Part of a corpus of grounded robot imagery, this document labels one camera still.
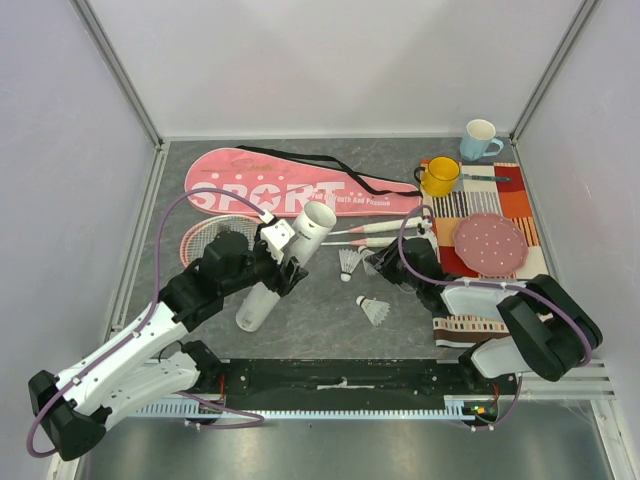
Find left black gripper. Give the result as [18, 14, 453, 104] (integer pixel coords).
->
[221, 224, 308, 297]

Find white shuttlecock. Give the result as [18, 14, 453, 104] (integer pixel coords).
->
[338, 249, 362, 282]
[356, 295, 390, 327]
[358, 246, 379, 276]

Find white shuttlecock tube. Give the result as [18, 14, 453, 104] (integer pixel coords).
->
[236, 201, 337, 332]

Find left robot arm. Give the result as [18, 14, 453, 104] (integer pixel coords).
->
[28, 221, 308, 461]

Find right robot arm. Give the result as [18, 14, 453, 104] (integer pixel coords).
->
[364, 237, 603, 394]

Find pink badminton racket lower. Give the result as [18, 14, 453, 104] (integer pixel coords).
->
[180, 219, 401, 269]

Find pink badminton racket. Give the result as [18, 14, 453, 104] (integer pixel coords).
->
[180, 219, 401, 269]
[179, 215, 402, 266]

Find pink badminton racket upper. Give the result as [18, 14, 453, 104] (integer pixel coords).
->
[179, 215, 402, 266]

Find pink racket bag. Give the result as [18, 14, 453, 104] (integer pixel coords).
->
[184, 146, 422, 218]

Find yellow mug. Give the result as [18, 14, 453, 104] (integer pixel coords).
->
[414, 156, 461, 198]

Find pink dotted plate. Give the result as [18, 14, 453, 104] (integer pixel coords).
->
[452, 213, 528, 277]

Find orange patchwork cloth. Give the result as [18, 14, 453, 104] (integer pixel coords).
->
[419, 159, 571, 349]

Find light blue mug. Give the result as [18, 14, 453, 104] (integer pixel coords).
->
[459, 119, 504, 162]

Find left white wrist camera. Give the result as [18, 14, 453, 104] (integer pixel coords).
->
[257, 212, 295, 264]

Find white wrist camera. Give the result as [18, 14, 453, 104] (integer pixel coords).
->
[416, 216, 440, 258]
[257, 212, 295, 264]

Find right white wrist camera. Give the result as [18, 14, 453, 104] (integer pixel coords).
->
[416, 216, 440, 258]

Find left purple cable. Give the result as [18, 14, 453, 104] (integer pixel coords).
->
[28, 190, 274, 459]

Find white cable duct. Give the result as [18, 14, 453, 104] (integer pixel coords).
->
[130, 397, 476, 421]

